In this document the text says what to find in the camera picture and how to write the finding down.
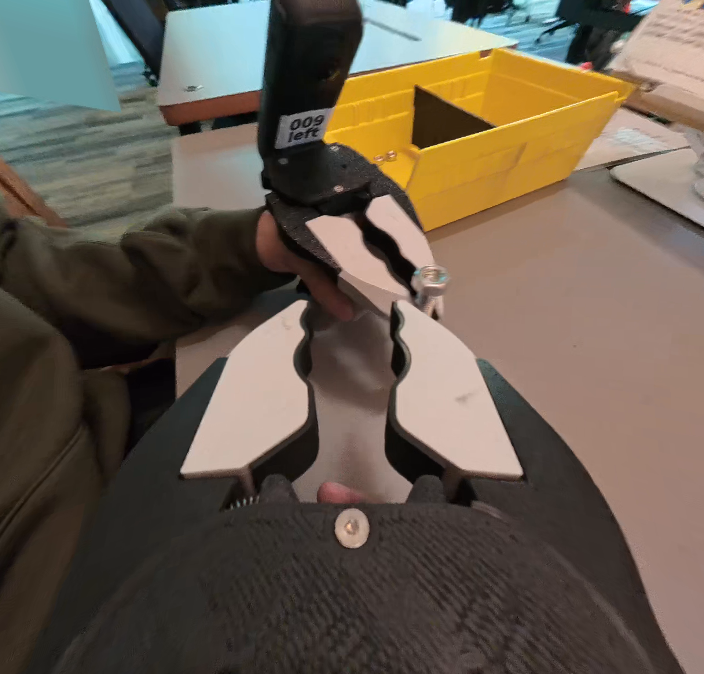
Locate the person's left hand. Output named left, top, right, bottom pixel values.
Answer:
left=256, top=209, right=355, bottom=323

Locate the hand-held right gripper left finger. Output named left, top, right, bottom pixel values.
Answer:
left=179, top=299, right=320, bottom=479

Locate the person's right hand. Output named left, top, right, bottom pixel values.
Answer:
left=317, top=481, right=365, bottom=505

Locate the person's olive jacket torso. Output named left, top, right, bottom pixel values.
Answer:
left=0, top=289, right=133, bottom=674

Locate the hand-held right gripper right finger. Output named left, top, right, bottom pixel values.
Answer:
left=385, top=300, right=524, bottom=479

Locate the black bin divider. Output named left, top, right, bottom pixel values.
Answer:
left=411, top=85, right=498, bottom=149

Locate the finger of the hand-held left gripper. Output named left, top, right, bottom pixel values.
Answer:
left=363, top=194, right=438, bottom=287
left=304, top=213, right=420, bottom=314

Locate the white wood-edged table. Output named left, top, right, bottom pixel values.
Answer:
left=155, top=0, right=519, bottom=127

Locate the grey desk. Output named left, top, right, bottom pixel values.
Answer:
left=170, top=107, right=704, bottom=674

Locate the wooden cabinet side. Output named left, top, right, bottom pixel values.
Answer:
left=0, top=157, right=68, bottom=229

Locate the yellow storage bin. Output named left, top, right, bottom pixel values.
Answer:
left=322, top=47, right=639, bottom=232

